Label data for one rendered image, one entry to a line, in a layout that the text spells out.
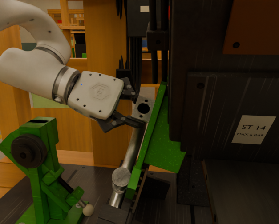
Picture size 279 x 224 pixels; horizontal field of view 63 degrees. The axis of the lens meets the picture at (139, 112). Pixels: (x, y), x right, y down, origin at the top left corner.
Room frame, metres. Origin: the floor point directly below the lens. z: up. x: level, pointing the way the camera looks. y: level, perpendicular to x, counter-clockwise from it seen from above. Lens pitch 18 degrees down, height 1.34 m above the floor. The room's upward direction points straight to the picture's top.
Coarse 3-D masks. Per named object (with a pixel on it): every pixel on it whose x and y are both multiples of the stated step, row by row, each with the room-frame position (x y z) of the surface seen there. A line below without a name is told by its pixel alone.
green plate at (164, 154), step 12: (156, 96) 0.37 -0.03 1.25; (156, 108) 0.37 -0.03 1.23; (156, 120) 0.38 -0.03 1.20; (156, 132) 0.38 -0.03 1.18; (168, 132) 0.38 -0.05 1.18; (144, 144) 0.38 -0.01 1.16; (156, 144) 0.38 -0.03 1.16; (168, 144) 0.38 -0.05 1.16; (180, 144) 0.38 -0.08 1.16; (144, 156) 0.38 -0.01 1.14; (156, 156) 0.38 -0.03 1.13; (168, 156) 0.38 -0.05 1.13; (180, 156) 0.38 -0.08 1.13; (168, 168) 0.38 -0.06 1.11
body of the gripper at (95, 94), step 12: (84, 72) 0.51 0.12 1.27; (96, 72) 0.51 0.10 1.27; (72, 84) 0.47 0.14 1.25; (84, 84) 0.48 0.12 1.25; (96, 84) 0.49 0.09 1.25; (108, 84) 0.49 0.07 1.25; (120, 84) 0.49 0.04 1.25; (72, 96) 0.46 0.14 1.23; (84, 96) 0.46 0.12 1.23; (96, 96) 0.47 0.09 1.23; (108, 96) 0.47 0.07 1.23; (72, 108) 0.47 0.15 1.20; (84, 108) 0.45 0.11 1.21; (96, 108) 0.45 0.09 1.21; (108, 108) 0.45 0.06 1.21; (108, 120) 0.48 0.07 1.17
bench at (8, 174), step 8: (64, 152) 0.88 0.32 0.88; (72, 152) 0.88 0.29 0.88; (80, 152) 0.88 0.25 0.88; (88, 152) 0.88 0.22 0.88; (0, 160) 0.81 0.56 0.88; (8, 160) 0.81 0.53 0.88; (64, 160) 0.81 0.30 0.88; (72, 160) 0.81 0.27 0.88; (80, 160) 0.81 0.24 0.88; (88, 160) 0.81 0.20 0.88; (0, 168) 0.75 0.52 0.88; (8, 168) 0.75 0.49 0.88; (16, 168) 0.75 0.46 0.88; (152, 168) 0.75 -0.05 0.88; (160, 168) 0.75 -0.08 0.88; (0, 176) 0.70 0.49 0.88; (8, 176) 0.70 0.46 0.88; (16, 176) 0.70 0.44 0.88; (24, 176) 0.70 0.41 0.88; (0, 184) 0.65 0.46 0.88; (8, 184) 0.65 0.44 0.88; (0, 192) 0.61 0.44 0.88
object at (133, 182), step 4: (136, 168) 0.38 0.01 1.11; (132, 172) 0.37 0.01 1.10; (136, 172) 0.37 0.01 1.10; (140, 172) 0.37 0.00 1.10; (132, 176) 0.37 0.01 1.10; (136, 176) 0.37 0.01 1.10; (132, 180) 0.36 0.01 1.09; (136, 180) 0.36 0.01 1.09; (128, 184) 0.35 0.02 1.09; (132, 184) 0.36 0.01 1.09; (136, 184) 0.36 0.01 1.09; (128, 188) 0.35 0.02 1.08; (132, 188) 0.35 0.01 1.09; (136, 188) 0.35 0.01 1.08; (128, 192) 0.38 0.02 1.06; (132, 192) 0.37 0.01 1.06; (128, 196) 0.40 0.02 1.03; (132, 196) 0.39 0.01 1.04
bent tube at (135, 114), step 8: (136, 104) 0.47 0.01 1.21; (144, 104) 0.48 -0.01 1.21; (152, 104) 0.47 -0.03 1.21; (136, 112) 0.46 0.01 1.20; (144, 112) 0.51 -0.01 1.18; (144, 120) 0.45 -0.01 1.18; (136, 128) 0.52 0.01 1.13; (144, 128) 0.52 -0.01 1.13; (136, 136) 0.53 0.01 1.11; (136, 144) 0.53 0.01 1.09; (128, 152) 0.52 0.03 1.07; (136, 152) 0.52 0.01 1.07; (128, 160) 0.50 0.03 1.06; (128, 168) 0.49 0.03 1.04; (112, 200) 0.43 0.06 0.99; (120, 200) 0.43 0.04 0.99; (120, 208) 0.43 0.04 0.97
